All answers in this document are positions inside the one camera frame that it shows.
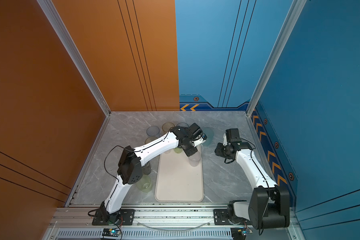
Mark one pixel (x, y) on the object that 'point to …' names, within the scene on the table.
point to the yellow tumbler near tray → (150, 139)
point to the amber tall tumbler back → (166, 126)
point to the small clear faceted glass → (167, 151)
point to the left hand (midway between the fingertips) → (192, 148)
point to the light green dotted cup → (144, 184)
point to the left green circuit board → (109, 232)
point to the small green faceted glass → (178, 150)
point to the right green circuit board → (240, 233)
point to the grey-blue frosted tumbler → (152, 130)
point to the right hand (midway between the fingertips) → (217, 151)
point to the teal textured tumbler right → (209, 133)
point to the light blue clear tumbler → (182, 124)
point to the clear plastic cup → (194, 159)
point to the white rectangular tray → (178, 181)
